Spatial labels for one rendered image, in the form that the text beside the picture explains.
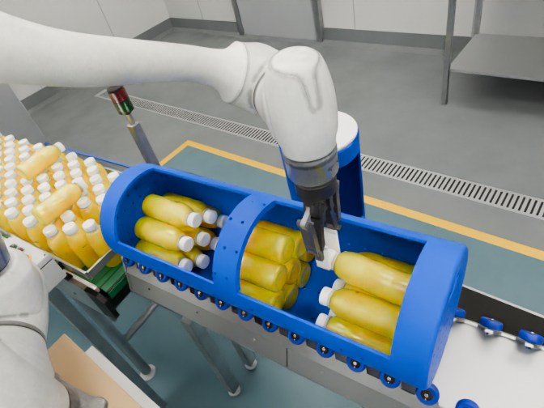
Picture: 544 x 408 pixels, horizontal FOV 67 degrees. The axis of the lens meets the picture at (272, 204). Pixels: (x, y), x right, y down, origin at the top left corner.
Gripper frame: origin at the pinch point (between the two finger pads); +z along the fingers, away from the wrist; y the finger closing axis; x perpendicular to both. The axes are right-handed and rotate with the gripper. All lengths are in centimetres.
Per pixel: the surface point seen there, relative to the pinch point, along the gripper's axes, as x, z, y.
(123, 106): 101, -1, 35
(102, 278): 76, 29, -16
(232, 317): 25.5, 26.4, -11.2
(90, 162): 105, 11, 14
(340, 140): 23, 15, 55
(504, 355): -35.6, 26.0, 5.7
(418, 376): -23.1, 8.0, -14.2
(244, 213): 19.3, -4.7, -0.7
